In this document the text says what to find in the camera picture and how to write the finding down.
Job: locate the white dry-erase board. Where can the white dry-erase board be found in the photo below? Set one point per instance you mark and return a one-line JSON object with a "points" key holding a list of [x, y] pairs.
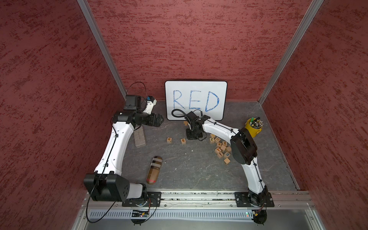
{"points": [[207, 97]]}

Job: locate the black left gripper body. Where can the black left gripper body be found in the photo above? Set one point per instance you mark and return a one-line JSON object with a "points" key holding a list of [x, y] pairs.
{"points": [[147, 119]]}

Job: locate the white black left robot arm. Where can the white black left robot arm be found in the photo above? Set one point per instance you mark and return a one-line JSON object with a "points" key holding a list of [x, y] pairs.
{"points": [[106, 183]]}

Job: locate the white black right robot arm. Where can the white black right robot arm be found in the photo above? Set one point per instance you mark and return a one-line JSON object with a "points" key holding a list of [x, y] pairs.
{"points": [[244, 151]]}

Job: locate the beige whiteboard eraser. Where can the beige whiteboard eraser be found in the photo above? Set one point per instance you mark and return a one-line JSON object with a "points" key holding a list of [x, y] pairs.
{"points": [[139, 137]]}

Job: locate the aluminium corner frame post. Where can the aluminium corner frame post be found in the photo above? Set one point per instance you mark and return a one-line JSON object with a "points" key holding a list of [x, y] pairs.
{"points": [[88, 15], [297, 37]]}

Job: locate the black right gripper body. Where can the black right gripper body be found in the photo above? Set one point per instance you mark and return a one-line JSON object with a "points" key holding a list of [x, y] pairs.
{"points": [[193, 133]]}

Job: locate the aluminium corner frame post left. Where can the aluminium corner frame post left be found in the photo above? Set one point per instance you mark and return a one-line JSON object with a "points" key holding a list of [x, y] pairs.
{"points": [[88, 15]]}

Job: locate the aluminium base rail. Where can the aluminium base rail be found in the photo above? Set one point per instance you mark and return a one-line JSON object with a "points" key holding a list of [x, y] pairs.
{"points": [[201, 205]]}

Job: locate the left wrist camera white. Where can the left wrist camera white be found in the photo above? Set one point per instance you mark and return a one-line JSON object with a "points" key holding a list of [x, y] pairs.
{"points": [[150, 103]]}

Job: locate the aluminium corner frame post right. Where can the aluminium corner frame post right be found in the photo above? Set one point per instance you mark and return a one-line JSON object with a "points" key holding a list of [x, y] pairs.
{"points": [[297, 37]]}

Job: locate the wooden block nearest front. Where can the wooden block nearest front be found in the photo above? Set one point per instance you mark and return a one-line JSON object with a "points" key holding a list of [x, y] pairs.
{"points": [[227, 161]]}

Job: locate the yellow pen cup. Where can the yellow pen cup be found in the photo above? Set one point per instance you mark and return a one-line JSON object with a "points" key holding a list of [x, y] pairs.
{"points": [[254, 126]]}

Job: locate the striped brown pencil case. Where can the striped brown pencil case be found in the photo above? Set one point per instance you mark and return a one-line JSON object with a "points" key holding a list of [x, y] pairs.
{"points": [[154, 170]]}

